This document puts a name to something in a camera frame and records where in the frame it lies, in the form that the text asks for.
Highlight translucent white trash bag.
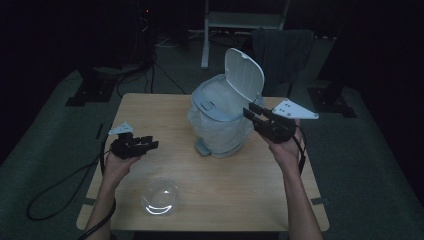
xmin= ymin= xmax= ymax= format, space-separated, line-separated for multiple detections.
xmin=187 ymin=78 xmax=255 ymax=155

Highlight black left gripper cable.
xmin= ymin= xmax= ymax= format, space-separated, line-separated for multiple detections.
xmin=25 ymin=133 xmax=118 ymax=240

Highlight black floor cables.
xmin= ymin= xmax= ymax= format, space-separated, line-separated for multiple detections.
xmin=115 ymin=19 xmax=187 ymax=98

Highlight grey metal table frame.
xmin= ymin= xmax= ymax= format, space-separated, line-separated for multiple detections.
xmin=199 ymin=0 xmax=292 ymax=70

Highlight dark cloth on chair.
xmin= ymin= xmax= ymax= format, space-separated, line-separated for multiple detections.
xmin=250 ymin=27 xmax=315 ymax=96

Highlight white pedal trash can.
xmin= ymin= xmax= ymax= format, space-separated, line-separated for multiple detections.
xmin=187 ymin=47 xmax=266 ymax=160

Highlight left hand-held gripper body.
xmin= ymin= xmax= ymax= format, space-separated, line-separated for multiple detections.
xmin=108 ymin=121 xmax=148 ymax=160

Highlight person's left hand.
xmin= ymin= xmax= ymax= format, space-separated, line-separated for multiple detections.
xmin=103 ymin=151 xmax=141 ymax=188

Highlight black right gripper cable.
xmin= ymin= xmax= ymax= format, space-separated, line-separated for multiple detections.
xmin=292 ymin=126 xmax=308 ymax=176

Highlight black stand base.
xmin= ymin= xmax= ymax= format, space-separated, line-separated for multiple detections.
xmin=307 ymin=84 xmax=358 ymax=119
xmin=65 ymin=65 xmax=118 ymax=108

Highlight person's right hand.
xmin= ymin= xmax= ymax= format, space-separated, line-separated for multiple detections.
xmin=264 ymin=119 xmax=306 ymax=175

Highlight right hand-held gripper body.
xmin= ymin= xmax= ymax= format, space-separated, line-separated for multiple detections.
xmin=253 ymin=98 xmax=320 ymax=144

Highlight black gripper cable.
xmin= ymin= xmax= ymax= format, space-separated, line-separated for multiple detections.
xmin=292 ymin=126 xmax=308 ymax=176
xmin=25 ymin=133 xmax=118 ymax=240

